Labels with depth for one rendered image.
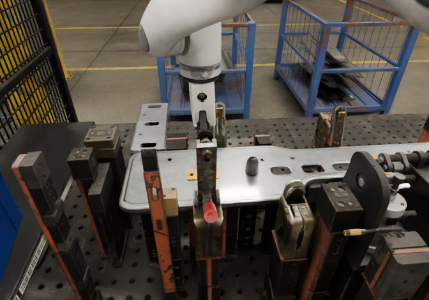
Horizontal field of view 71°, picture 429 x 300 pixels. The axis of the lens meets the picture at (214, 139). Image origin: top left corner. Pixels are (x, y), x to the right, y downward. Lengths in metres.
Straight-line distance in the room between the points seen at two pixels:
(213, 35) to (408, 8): 0.41
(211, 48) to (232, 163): 0.35
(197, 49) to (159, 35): 0.10
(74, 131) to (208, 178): 0.52
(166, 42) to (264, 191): 0.42
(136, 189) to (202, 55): 0.37
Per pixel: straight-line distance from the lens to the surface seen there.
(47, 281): 1.05
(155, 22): 0.49
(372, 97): 3.40
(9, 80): 1.08
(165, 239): 0.69
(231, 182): 0.75
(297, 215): 0.60
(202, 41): 0.56
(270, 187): 0.75
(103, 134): 0.87
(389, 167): 0.61
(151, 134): 0.94
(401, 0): 0.21
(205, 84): 0.59
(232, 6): 0.45
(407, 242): 0.63
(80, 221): 1.15
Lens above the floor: 1.51
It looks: 34 degrees down
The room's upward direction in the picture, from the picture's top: straight up
